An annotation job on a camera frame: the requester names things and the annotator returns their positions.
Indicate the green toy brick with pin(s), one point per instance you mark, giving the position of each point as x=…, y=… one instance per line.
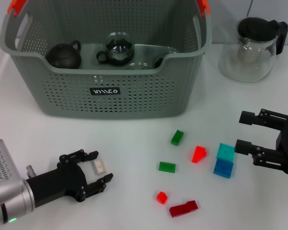
x=167, y=167
x=177, y=137

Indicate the blue toy brick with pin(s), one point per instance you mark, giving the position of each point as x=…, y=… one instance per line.
x=223, y=169

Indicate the dark clay teapot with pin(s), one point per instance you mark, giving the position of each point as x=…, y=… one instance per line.
x=64, y=56

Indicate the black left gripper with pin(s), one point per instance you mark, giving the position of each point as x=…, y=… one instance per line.
x=57, y=184

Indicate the grey-green perforated storage basket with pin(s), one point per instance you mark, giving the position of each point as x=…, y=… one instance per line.
x=134, y=100

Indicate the red-orange wedge toy brick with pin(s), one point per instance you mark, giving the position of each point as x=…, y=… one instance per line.
x=196, y=155

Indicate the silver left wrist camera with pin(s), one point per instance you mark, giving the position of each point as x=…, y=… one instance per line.
x=2, y=163

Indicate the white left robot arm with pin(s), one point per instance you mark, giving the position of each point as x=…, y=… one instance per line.
x=12, y=203

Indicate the glass pitcher with black lid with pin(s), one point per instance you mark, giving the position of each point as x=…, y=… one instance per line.
x=244, y=64

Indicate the dark red long toy brick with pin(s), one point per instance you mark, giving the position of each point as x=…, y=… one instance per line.
x=182, y=209

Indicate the small red toy brick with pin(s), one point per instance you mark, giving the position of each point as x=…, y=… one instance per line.
x=162, y=197

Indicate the glass teacup with black sleeve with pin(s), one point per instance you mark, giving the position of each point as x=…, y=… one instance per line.
x=159, y=62
x=118, y=51
x=138, y=65

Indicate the white toy brick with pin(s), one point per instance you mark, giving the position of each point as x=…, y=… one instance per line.
x=99, y=166

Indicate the teal toy brick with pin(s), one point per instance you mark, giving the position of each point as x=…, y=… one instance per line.
x=225, y=151

